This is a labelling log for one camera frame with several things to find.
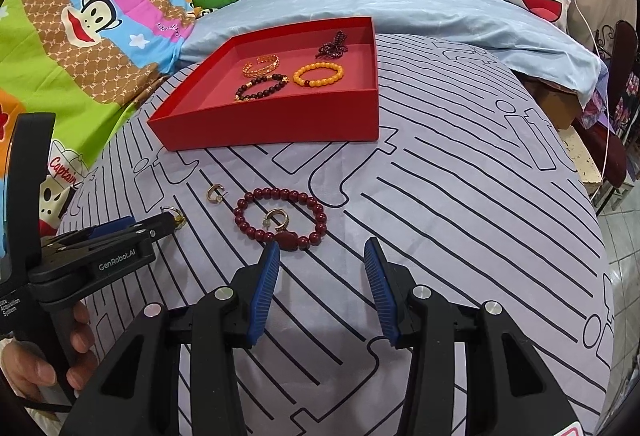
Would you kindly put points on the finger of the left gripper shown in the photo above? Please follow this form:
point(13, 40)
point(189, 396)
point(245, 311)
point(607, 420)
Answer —
point(149, 229)
point(92, 232)

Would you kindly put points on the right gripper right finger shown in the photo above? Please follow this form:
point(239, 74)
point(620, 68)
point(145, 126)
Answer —
point(509, 388)

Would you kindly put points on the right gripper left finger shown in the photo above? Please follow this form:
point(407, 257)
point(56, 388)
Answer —
point(135, 390)

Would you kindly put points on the gold hoop earring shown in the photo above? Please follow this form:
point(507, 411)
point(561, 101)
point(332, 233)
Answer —
point(215, 194)
point(276, 219)

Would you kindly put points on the gold twisted bangle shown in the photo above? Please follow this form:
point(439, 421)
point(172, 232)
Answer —
point(260, 66)

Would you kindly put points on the garnet small bead strand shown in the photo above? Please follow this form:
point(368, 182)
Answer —
point(333, 49)

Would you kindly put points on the person's left hand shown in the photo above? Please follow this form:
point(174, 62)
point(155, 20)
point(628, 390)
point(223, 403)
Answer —
point(27, 372)

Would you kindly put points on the colourful monkey cartoon blanket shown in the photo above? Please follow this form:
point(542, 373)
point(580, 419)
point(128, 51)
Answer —
point(90, 63)

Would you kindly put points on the red cardboard tray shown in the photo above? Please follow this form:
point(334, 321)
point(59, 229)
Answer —
point(202, 111)

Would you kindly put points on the cardboard box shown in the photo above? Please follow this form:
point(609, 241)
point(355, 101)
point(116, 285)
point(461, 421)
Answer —
point(561, 108)

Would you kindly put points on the light blue pillow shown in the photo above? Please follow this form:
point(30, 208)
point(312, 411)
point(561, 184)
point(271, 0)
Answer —
point(520, 40)

